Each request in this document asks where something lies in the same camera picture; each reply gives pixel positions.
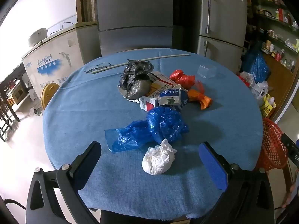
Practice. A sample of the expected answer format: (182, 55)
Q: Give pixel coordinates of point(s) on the yellow round plastic lid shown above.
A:
(48, 95)

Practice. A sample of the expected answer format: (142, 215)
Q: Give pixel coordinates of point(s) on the blue tablecloth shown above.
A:
(93, 102)

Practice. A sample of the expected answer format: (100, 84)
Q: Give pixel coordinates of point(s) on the white refrigerator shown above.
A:
(224, 16)

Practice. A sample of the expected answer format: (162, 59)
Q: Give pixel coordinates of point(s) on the orange plastic bag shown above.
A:
(198, 96)

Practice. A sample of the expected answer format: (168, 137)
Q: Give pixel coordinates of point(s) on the eyeglasses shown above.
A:
(104, 64)

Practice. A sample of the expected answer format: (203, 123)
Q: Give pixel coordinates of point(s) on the white plastic shopping bag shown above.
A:
(259, 88)

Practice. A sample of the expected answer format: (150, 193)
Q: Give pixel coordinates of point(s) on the grey refrigerator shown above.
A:
(135, 16)

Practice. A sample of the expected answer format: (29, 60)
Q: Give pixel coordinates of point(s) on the wooden shelf cabinet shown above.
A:
(280, 74)

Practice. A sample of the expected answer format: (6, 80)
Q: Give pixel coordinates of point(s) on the small red plastic bag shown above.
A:
(184, 79)

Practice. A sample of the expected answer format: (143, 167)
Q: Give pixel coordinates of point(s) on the crushed blue white paper cup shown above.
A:
(170, 98)

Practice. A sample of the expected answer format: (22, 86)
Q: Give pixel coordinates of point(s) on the red plastic basket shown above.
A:
(273, 144)

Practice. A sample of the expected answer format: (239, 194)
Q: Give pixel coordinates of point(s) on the long thin pale stick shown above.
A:
(163, 56)

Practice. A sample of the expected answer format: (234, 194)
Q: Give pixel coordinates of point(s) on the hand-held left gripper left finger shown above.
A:
(86, 161)

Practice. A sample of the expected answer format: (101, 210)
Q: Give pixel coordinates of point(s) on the yellow paper bag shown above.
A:
(267, 105)

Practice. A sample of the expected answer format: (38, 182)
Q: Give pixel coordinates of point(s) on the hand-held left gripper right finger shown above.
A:
(213, 165)

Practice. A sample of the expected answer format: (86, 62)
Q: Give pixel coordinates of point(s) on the clear plastic box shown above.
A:
(206, 72)

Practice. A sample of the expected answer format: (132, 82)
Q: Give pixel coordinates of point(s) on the blue plastic bag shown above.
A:
(163, 123)

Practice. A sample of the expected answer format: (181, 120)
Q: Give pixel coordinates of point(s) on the white chest freezer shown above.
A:
(58, 51)

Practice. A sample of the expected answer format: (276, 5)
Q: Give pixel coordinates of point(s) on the black plastic bag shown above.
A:
(135, 86)

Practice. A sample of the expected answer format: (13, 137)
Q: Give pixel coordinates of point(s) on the dark wooden table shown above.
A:
(4, 91)

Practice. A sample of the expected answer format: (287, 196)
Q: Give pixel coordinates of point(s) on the large blue plastic sack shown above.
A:
(257, 67)

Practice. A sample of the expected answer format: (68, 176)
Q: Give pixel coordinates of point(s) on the person's right hand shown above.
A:
(290, 194)

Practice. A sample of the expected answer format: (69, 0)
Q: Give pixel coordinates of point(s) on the white red medicine box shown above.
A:
(161, 78)

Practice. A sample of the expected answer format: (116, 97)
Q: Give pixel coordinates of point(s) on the small cardboard box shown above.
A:
(19, 95)

